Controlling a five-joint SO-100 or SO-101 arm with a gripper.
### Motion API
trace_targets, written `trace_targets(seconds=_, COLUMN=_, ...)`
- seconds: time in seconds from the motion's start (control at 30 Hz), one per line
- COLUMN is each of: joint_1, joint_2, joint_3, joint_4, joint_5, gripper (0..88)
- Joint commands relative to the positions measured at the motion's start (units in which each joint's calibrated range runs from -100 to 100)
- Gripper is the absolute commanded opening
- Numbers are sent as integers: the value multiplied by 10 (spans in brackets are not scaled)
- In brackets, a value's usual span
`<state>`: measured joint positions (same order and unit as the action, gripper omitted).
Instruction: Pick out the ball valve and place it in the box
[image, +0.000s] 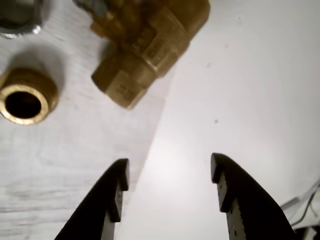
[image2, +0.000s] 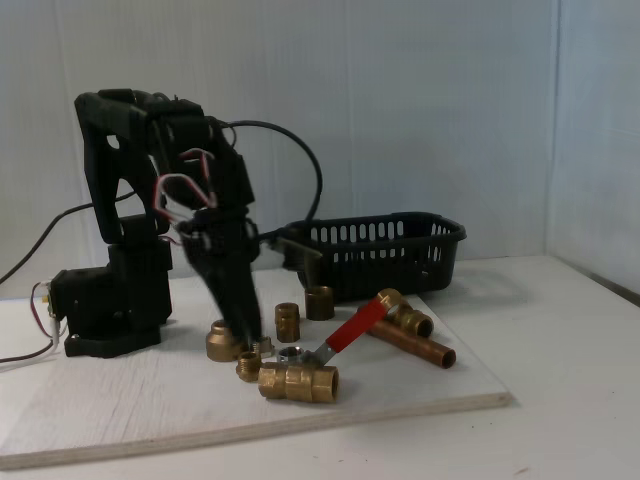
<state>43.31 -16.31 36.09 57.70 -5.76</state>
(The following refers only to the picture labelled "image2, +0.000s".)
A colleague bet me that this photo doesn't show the red white servo wires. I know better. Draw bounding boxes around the red white servo wires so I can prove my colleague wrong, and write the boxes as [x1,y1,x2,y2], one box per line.
[149,148,219,236]

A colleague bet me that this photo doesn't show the copper pipe piece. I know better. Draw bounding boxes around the copper pipe piece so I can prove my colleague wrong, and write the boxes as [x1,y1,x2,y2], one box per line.
[367,318,457,371]

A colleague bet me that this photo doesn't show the red wire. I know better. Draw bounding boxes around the red wire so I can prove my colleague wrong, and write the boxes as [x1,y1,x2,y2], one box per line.
[0,282,66,365]

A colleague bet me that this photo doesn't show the brass bell reducer fitting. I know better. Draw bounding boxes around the brass bell reducer fitting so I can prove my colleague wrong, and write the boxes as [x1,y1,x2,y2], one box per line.
[205,319,250,362]

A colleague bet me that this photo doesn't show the black camera cable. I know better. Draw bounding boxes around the black camera cable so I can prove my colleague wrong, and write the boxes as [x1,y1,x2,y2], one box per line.
[227,119,324,222]

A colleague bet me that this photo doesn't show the brass tee fitting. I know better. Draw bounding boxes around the brass tee fitting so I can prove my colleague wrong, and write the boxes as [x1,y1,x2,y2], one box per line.
[375,288,435,337]

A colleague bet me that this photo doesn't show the white cable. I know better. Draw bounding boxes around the white cable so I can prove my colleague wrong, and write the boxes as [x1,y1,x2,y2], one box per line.
[0,282,69,374]

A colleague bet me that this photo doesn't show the small controller circuit board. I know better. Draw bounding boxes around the small controller circuit board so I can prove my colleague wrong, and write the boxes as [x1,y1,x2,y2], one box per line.
[41,278,57,321]

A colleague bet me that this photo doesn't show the brass ball valve red handle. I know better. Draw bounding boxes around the brass ball valve red handle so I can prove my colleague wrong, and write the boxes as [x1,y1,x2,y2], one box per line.
[258,301,387,403]

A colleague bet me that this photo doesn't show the small brass threaded nipple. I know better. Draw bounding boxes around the small brass threaded nipple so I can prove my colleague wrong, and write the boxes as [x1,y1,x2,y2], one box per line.
[236,351,262,383]

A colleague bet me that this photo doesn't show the brass hex double nipple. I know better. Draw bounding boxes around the brass hex double nipple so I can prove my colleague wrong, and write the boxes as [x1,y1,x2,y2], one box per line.
[273,302,301,344]

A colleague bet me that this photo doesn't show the black power cable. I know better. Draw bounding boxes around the black power cable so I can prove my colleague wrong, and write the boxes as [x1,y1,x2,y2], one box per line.
[0,202,99,286]

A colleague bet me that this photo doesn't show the dark brass coupling sleeve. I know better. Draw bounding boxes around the dark brass coupling sleeve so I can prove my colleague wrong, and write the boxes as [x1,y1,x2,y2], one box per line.
[303,285,335,322]

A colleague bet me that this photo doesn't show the black plastic slotted basket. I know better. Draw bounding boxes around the black plastic slotted basket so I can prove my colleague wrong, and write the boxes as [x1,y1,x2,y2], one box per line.
[281,212,468,305]

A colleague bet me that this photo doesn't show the white painted wooden board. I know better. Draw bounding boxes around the white painted wooden board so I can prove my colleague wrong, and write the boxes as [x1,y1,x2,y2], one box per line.
[0,264,516,471]

